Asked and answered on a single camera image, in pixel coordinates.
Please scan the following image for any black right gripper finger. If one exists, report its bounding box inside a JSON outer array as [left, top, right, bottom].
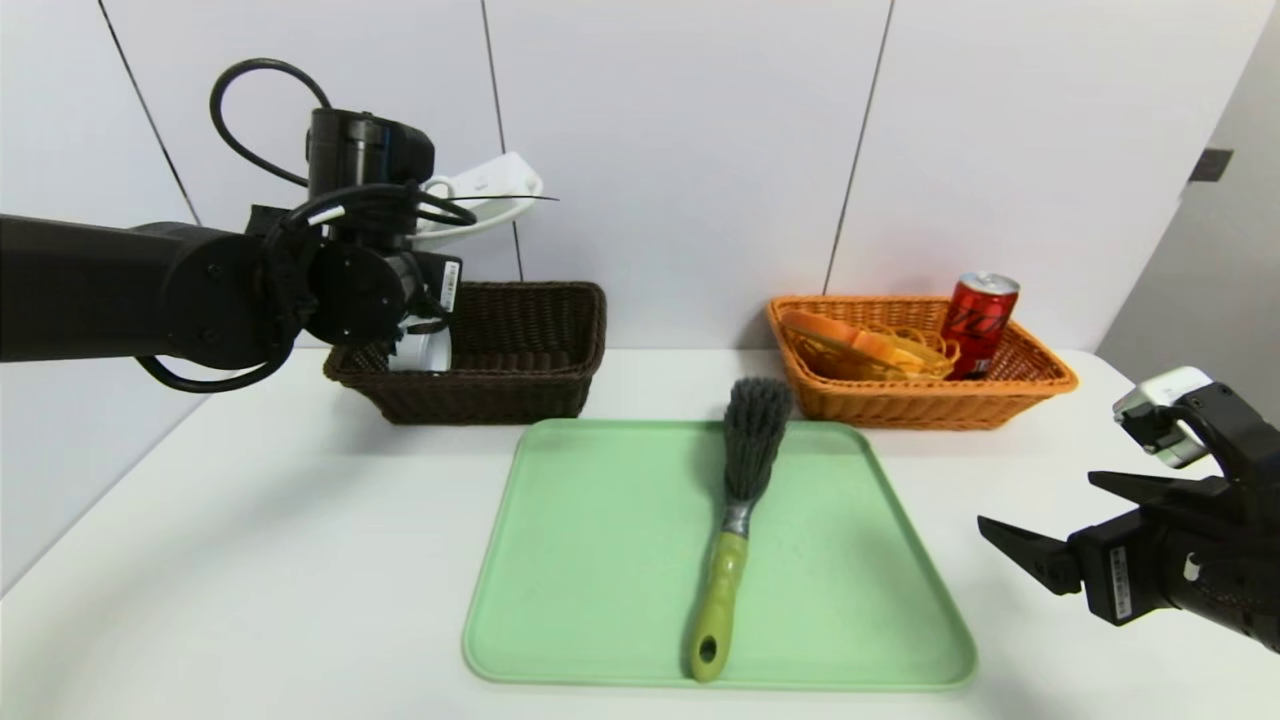
[[1087, 470, 1232, 510], [977, 515, 1084, 596]]

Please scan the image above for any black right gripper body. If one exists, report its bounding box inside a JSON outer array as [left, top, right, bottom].
[[1068, 483, 1280, 653]]

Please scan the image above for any small yellow wicker bread tray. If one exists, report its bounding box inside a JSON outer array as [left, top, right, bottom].
[[800, 322, 963, 382]]

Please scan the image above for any red soda can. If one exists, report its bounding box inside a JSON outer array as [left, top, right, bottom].
[[940, 272, 1021, 381]]

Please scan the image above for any slice of white bread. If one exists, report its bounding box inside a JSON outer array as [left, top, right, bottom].
[[780, 308, 946, 379]]

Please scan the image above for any grey brush with green handle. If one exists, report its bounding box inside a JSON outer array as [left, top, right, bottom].
[[689, 376, 795, 685]]

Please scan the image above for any white tape roll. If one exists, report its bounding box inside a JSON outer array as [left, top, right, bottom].
[[388, 318, 456, 374]]

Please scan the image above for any white power strip with cord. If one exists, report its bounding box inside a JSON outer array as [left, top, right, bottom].
[[413, 151, 546, 251]]

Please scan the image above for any orange wicker basket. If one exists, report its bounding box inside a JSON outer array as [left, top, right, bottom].
[[767, 295, 1079, 431]]

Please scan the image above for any dark brown wicker basket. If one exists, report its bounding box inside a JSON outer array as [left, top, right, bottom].
[[323, 281, 608, 426]]

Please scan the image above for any light green plastic tray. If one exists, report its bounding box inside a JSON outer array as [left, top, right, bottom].
[[462, 418, 979, 693]]

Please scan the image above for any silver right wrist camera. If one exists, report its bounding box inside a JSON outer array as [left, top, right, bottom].
[[1113, 366, 1280, 481]]

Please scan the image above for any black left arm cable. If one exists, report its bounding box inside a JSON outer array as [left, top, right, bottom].
[[135, 57, 479, 394]]

